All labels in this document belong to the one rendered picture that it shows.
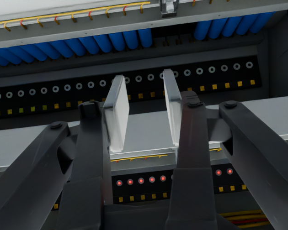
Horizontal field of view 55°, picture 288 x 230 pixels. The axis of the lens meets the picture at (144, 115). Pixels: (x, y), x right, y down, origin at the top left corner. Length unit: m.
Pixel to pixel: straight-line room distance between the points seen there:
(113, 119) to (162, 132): 0.18
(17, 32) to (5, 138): 0.13
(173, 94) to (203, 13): 0.21
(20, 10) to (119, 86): 0.20
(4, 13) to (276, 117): 0.34
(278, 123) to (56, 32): 0.29
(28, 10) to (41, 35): 0.03
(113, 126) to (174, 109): 0.04
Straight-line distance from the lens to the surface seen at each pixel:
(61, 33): 0.36
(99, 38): 0.39
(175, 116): 0.16
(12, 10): 0.37
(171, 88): 0.17
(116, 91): 0.18
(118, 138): 0.16
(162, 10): 0.33
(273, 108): 0.36
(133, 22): 0.35
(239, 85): 0.48
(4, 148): 0.38
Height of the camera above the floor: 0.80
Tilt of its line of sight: 15 degrees up
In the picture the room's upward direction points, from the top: 172 degrees clockwise
